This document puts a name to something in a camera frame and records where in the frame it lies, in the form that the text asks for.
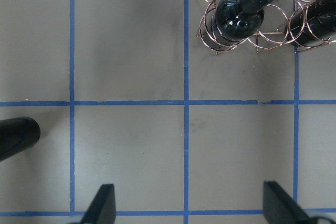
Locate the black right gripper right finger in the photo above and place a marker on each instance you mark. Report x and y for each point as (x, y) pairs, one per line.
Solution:
(279, 207)

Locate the dark wine bottle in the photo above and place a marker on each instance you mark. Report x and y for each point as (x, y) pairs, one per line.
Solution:
(17, 135)
(314, 25)
(233, 22)

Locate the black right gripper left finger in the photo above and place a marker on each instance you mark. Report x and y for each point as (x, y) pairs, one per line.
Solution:
(102, 208)

